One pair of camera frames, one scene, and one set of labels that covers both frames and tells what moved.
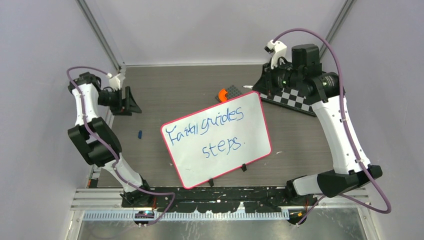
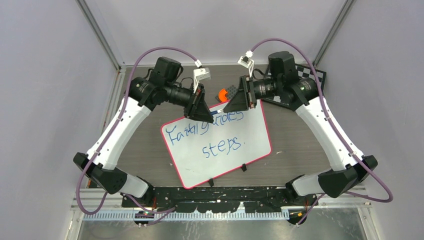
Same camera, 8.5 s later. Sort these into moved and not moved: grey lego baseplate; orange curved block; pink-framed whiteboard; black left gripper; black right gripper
Moved: black left gripper; black right gripper
Not moved: pink-framed whiteboard; orange curved block; grey lego baseplate
